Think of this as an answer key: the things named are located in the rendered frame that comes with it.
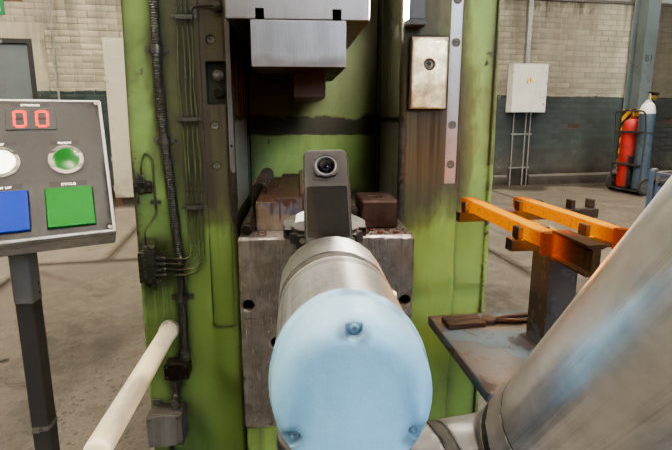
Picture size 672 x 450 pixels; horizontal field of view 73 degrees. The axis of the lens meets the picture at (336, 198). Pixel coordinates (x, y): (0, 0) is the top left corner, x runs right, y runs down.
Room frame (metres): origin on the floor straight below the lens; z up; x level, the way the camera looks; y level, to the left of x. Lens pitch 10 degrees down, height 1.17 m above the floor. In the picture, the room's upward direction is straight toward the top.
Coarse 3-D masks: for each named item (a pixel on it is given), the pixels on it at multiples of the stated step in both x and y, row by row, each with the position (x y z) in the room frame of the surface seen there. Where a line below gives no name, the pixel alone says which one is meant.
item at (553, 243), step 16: (480, 208) 0.89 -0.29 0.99; (496, 208) 0.87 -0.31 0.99; (496, 224) 0.82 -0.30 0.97; (512, 224) 0.77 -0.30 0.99; (528, 224) 0.74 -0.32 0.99; (528, 240) 0.71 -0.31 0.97; (544, 240) 0.66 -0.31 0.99; (560, 240) 0.65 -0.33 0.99; (576, 240) 0.60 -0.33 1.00; (592, 240) 0.60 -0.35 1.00; (560, 256) 0.64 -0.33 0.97; (576, 256) 0.61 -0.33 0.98; (592, 256) 0.58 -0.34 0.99; (576, 272) 0.59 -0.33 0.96; (592, 272) 0.58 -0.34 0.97
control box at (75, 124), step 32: (0, 128) 0.83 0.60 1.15; (32, 128) 0.86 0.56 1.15; (64, 128) 0.88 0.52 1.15; (96, 128) 0.91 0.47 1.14; (32, 160) 0.83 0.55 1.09; (96, 160) 0.88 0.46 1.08; (32, 192) 0.80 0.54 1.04; (96, 192) 0.84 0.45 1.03; (32, 224) 0.77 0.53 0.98; (96, 224) 0.82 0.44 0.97; (0, 256) 0.79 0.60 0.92
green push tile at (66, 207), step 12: (48, 192) 0.80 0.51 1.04; (60, 192) 0.81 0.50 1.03; (72, 192) 0.82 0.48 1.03; (84, 192) 0.83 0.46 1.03; (48, 204) 0.79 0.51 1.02; (60, 204) 0.80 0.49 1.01; (72, 204) 0.81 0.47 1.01; (84, 204) 0.82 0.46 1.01; (48, 216) 0.78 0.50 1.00; (60, 216) 0.79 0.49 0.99; (72, 216) 0.80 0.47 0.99; (84, 216) 0.81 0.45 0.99; (48, 228) 0.78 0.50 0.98
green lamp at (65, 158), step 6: (60, 150) 0.85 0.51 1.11; (66, 150) 0.86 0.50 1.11; (72, 150) 0.86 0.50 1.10; (54, 156) 0.84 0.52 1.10; (60, 156) 0.85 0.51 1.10; (66, 156) 0.85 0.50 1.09; (72, 156) 0.86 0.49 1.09; (78, 156) 0.86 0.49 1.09; (54, 162) 0.84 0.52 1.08; (60, 162) 0.84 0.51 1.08; (66, 162) 0.85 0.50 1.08; (72, 162) 0.85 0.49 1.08; (78, 162) 0.86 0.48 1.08; (60, 168) 0.84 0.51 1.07; (66, 168) 0.84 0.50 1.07; (72, 168) 0.85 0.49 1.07
